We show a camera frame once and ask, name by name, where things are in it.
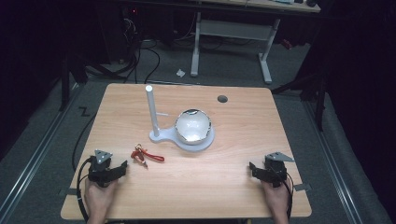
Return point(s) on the person's left hand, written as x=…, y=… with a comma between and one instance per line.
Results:
x=99, y=200

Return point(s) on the white stand with pole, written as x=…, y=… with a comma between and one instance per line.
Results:
x=153, y=112

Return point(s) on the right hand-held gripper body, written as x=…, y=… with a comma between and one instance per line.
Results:
x=275, y=170

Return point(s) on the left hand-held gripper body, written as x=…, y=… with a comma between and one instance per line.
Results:
x=100, y=169

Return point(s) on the white bowl with silver rim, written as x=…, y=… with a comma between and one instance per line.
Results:
x=193, y=126

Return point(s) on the metal floor rail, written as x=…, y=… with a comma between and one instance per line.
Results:
x=333, y=161
x=34, y=161

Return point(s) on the crumpled white paper scrap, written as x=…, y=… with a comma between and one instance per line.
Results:
x=180, y=73

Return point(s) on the person's right hand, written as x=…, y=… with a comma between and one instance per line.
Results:
x=277, y=202

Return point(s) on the grey tape strip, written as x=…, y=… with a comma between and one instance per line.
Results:
x=302, y=187
x=67, y=192

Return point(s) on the black metal stand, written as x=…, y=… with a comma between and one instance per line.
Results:
x=66, y=81
x=314, y=84

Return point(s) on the white-framed desk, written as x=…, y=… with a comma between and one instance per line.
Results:
x=233, y=29

